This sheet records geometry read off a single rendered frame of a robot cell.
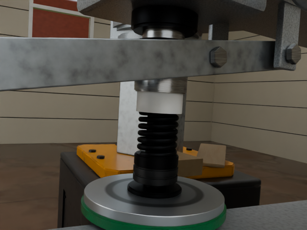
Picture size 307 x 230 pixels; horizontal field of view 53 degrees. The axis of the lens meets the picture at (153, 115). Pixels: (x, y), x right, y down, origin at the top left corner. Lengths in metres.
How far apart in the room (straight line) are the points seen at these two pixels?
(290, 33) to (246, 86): 6.68
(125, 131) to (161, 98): 0.74
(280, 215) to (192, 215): 0.19
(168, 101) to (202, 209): 0.15
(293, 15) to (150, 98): 0.29
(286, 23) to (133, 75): 0.29
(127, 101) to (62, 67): 0.83
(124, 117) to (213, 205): 0.77
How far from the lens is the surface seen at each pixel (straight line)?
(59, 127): 6.43
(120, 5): 0.46
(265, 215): 0.54
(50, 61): 0.33
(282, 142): 6.55
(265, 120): 6.82
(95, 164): 1.04
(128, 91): 1.16
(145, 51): 0.38
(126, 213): 0.40
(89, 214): 0.44
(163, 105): 0.44
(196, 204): 0.44
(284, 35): 0.56
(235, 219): 0.50
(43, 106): 6.34
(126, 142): 1.17
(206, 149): 1.19
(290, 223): 0.52
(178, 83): 0.44
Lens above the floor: 1.00
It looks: 3 degrees down
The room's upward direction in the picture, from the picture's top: 3 degrees clockwise
